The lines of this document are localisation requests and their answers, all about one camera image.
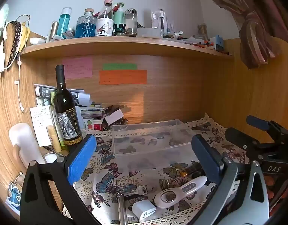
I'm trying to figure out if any wooden shelf board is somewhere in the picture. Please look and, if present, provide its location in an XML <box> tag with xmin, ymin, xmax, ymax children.
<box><xmin>19</xmin><ymin>36</ymin><xmax>234</xmax><ymax>59</ymax></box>

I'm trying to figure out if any dark wine bottle elephant label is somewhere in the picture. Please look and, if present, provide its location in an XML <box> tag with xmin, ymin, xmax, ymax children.
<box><xmin>52</xmin><ymin>64</ymin><xmax>83</xmax><ymax>151</ymax></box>

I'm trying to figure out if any green sticky note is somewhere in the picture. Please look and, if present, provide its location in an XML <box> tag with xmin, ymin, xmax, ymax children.
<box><xmin>102</xmin><ymin>63</ymin><xmax>138</xmax><ymax>71</ymax></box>

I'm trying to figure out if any green pump bottle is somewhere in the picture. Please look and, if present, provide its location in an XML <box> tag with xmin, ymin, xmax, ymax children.
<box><xmin>113</xmin><ymin>2</ymin><xmax>126</xmax><ymax>30</ymax></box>

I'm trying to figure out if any silver key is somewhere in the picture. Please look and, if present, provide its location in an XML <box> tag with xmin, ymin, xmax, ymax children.
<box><xmin>120</xmin><ymin>186</ymin><xmax>148</xmax><ymax>198</ymax></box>

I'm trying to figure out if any butterfly print tablecloth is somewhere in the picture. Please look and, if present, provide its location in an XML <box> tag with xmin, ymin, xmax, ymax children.
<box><xmin>63</xmin><ymin>113</ymin><xmax>252</xmax><ymax>225</ymax></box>

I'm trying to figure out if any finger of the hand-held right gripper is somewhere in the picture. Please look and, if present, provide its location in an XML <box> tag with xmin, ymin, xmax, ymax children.
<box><xmin>246</xmin><ymin>115</ymin><xmax>288</xmax><ymax>136</ymax></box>
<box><xmin>224</xmin><ymin>127</ymin><xmax>267</xmax><ymax>156</ymax></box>

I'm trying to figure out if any tall teal bottle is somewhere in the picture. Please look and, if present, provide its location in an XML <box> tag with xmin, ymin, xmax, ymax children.
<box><xmin>57</xmin><ymin>7</ymin><xmax>73</xmax><ymax>38</ymax></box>

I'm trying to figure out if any white blank card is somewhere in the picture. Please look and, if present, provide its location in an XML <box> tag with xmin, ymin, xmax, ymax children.
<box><xmin>104</xmin><ymin>111</ymin><xmax>124</xmax><ymax>125</ymax></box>

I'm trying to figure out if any silver metal can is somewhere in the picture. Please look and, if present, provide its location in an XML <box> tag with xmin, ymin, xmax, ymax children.
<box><xmin>49</xmin><ymin>22</ymin><xmax>60</xmax><ymax>40</ymax></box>

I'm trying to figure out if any clear plastic container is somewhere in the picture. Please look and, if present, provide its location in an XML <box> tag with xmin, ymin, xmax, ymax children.
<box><xmin>111</xmin><ymin>119</ymin><xmax>202</xmax><ymax>170</ymax></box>

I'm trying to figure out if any dark small bottle gold cap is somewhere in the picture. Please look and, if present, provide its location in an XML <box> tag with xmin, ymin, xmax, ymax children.
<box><xmin>180</xmin><ymin>163</ymin><xmax>203</xmax><ymax>179</ymax></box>

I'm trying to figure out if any dark bead necklace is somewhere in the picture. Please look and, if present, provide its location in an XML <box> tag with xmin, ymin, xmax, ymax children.
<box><xmin>7</xmin><ymin>21</ymin><xmax>22</xmax><ymax>67</ymax></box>

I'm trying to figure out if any clear bottle white label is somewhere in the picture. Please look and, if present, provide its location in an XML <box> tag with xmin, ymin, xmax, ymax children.
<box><xmin>95</xmin><ymin>0</ymin><xmax>114</xmax><ymax>37</ymax></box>

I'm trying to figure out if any white handheld magnifier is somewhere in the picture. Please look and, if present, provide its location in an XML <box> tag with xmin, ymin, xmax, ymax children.
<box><xmin>154</xmin><ymin>175</ymin><xmax>208</xmax><ymax>209</ymax></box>

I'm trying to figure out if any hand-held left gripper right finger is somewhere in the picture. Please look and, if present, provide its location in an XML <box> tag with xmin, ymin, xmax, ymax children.
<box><xmin>191</xmin><ymin>134</ymin><xmax>270</xmax><ymax>225</ymax></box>

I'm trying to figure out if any jar of wooden sticks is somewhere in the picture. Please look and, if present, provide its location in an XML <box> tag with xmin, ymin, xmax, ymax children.
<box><xmin>196</xmin><ymin>24</ymin><xmax>209</xmax><ymax>41</ymax></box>

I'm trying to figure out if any white charging cable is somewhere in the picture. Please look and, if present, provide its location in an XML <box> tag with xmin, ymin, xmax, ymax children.
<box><xmin>14</xmin><ymin>52</ymin><xmax>25</xmax><ymax>113</ymax></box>

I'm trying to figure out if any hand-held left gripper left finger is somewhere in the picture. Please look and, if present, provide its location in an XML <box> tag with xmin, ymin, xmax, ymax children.
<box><xmin>20</xmin><ymin>134</ymin><xmax>102</xmax><ymax>225</ymax></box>

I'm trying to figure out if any orange sticky note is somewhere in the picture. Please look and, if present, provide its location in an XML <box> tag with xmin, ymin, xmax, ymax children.
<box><xmin>99</xmin><ymin>70</ymin><xmax>148</xmax><ymax>85</ymax></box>

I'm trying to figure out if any pale green fuzzy cloth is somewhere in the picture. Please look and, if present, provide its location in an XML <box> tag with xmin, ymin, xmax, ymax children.
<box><xmin>0</xmin><ymin>3</ymin><xmax>10</xmax><ymax>52</ymax></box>

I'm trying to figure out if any brown striped curtain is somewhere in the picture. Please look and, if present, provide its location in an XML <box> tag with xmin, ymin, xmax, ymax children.
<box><xmin>197</xmin><ymin>0</ymin><xmax>288</xmax><ymax>70</ymax></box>

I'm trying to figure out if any silver metal rod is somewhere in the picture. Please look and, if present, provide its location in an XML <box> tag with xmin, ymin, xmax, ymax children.
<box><xmin>117</xmin><ymin>194</ymin><xmax>128</xmax><ymax>225</ymax></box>

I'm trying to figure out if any metal ring lid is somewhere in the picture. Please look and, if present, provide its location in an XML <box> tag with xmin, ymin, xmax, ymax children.
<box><xmin>43</xmin><ymin>152</ymin><xmax>62</xmax><ymax>164</ymax></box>

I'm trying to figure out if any clear acrylic stand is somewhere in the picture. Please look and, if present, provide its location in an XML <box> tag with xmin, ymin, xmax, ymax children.
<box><xmin>150</xmin><ymin>9</ymin><xmax>169</xmax><ymax>34</ymax></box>

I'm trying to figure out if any grey flat case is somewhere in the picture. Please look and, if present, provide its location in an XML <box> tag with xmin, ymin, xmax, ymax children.
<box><xmin>136</xmin><ymin>27</ymin><xmax>164</xmax><ymax>38</ymax></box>

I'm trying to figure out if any white charger plug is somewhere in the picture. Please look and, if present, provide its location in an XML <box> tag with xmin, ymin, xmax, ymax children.
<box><xmin>131</xmin><ymin>200</ymin><xmax>157</xmax><ymax>221</ymax></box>

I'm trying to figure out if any white handwritten note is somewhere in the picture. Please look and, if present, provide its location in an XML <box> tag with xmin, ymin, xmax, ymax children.
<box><xmin>30</xmin><ymin>105</ymin><xmax>56</xmax><ymax>147</ymax></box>

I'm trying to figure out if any white plastic bottle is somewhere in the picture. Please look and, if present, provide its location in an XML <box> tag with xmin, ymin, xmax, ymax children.
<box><xmin>9</xmin><ymin>123</ymin><xmax>46</xmax><ymax>169</ymax></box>

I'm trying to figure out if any rolled newspaper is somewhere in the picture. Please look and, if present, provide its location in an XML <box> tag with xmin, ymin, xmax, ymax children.
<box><xmin>33</xmin><ymin>84</ymin><xmax>93</xmax><ymax>107</ymax></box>

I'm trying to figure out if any blue cartoon sticker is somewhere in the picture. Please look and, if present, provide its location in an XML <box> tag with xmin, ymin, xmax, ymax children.
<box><xmin>5</xmin><ymin>180</ymin><xmax>22</xmax><ymax>215</ymax></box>

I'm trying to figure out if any blue and white box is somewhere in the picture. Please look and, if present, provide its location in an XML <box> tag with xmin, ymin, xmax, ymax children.
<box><xmin>209</xmin><ymin>35</ymin><xmax>225</xmax><ymax>52</ymax></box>

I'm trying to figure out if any glass bottle blue liquid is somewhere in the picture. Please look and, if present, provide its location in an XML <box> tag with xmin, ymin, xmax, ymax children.
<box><xmin>75</xmin><ymin>9</ymin><xmax>97</xmax><ymax>38</ymax></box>

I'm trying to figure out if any stack of booklets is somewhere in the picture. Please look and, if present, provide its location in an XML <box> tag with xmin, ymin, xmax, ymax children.
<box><xmin>75</xmin><ymin>102</ymin><xmax>106</xmax><ymax>131</ymax></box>

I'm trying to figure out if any pink sticky note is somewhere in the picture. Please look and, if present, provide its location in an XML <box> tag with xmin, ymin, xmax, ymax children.
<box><xmin>62</xmin><ymin>57</ymin><xmax>93</xmax><ymax>80</ymax></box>

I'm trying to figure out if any pale yellow tube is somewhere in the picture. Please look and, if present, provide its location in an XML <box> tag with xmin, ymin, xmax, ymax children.
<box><xmin>46</xmin><ymin>125</ymin><xmax>62</xmax><ymax>153</ymax></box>

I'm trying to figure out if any clear glass jar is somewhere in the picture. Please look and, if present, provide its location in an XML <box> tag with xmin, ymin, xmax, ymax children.
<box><xmin>125</xmin><ymin>8</ymin><xmax>138</xmax><ymax>34</ymax></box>

